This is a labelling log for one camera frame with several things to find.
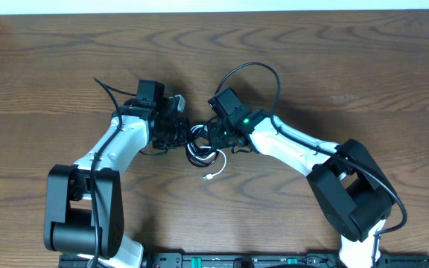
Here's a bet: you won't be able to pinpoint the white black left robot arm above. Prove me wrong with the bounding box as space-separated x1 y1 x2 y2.
43 80 188 267

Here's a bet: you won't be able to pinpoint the black USB cable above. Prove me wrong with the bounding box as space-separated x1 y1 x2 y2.
185 115 223 168

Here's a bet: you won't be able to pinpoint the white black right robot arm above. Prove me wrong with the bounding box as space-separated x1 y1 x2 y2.
209 88 395 267

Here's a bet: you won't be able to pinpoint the white USB cable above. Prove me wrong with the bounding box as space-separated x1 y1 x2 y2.
187 124 228 182

